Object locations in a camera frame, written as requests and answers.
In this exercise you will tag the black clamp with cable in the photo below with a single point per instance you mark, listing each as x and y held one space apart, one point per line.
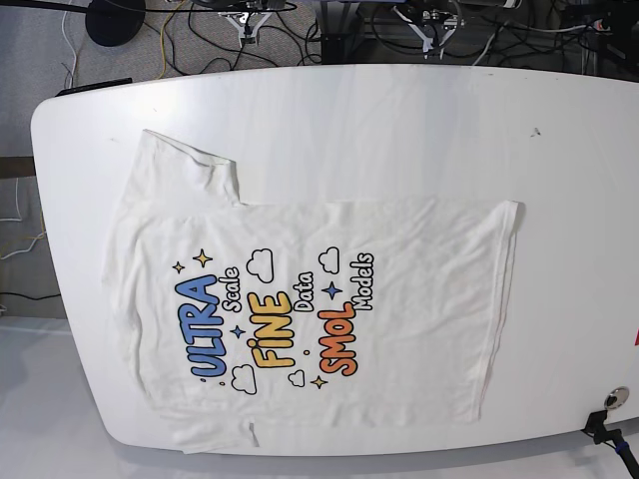
596 429

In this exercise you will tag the white printed T-shirt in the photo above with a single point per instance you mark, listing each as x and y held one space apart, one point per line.
234 317

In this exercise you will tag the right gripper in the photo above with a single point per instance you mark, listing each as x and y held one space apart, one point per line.
248 25

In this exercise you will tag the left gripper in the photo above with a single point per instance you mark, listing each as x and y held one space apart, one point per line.
435 29

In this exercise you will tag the black metal frame post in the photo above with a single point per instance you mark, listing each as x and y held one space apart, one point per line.
339 26

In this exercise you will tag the silver table grommet right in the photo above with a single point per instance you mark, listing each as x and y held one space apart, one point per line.
616 398

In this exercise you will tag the black round stand base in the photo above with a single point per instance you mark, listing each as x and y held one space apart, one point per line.
114 23

